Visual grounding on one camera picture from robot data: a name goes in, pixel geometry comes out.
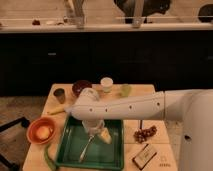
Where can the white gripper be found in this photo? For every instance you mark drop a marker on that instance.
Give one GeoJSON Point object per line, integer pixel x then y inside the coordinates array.
{"type": "Point", "coordinates": [95, 127]}

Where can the silver metal fork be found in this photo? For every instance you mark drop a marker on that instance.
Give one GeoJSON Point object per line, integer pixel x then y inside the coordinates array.
{"type": "Point", "coordinates": [82, 155]}

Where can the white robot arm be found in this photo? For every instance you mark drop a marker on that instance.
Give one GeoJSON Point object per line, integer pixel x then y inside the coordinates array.
{"type": "Point", "coordinates": [193, 107]}

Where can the green plastic tray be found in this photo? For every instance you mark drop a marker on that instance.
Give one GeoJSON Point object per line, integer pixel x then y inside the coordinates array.
{"type": "Point", "coordinates": [100, 155]}

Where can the bunch of red grapes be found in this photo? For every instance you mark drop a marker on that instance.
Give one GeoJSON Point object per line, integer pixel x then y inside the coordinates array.
{"type": "Point", "coordinates": [142, 135]}

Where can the small dark box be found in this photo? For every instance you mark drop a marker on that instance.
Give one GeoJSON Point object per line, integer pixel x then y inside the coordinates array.
{"type": "Point", "coordinates": [144, 156]}

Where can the light green cup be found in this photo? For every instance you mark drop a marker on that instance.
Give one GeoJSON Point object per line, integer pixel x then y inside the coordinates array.
{"type": "Point", "coordinates": [125, 90]}

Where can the wooden table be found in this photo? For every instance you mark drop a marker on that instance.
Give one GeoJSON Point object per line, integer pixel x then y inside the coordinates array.
{"type": "Point", "coordinates": [165, 160]}

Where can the white cup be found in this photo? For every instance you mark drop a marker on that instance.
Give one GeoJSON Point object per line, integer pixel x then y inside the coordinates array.
{"type": "Point", "coordinates": [106, 84]}

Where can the dark maroon bowl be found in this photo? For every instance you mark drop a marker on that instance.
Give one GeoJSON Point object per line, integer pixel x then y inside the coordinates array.
{"type": "Point", "coordinates": [79, 85]}

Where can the grey metal cup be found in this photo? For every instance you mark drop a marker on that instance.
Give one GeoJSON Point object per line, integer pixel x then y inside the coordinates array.
{"type": "Point", "coordinates": [59, 94]}

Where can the yellow lemon in bowl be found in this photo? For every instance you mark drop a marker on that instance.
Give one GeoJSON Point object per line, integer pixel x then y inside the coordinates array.
{"type": "Point", "coordinates": [43, 132]}

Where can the orange bowl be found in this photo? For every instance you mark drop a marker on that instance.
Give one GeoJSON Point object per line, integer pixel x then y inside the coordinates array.
{"type": "Point", "coordinates": [42, 121]}

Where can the dark cabinet counter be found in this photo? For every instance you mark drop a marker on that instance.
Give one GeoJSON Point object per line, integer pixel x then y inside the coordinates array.
{"type": "Point", "coordinates": [168, 56]}

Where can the silver spoon with dark handle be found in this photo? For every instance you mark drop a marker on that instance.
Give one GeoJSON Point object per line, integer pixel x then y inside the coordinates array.
{"type": "Point", "coordinates": [140, 124]}

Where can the black chair frame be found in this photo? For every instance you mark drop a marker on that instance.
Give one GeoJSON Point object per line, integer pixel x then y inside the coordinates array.
{"type": "Point", "coordinates": [24, 123]}

